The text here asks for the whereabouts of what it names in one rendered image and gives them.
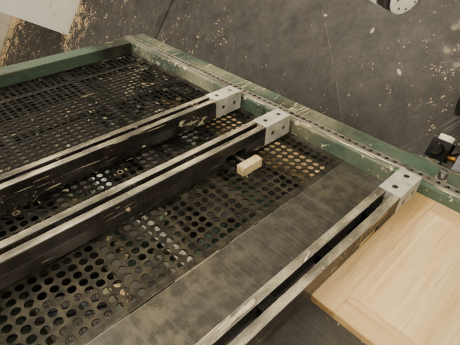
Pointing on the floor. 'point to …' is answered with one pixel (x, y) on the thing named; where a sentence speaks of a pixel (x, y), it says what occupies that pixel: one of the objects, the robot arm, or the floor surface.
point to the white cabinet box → (43, 12)
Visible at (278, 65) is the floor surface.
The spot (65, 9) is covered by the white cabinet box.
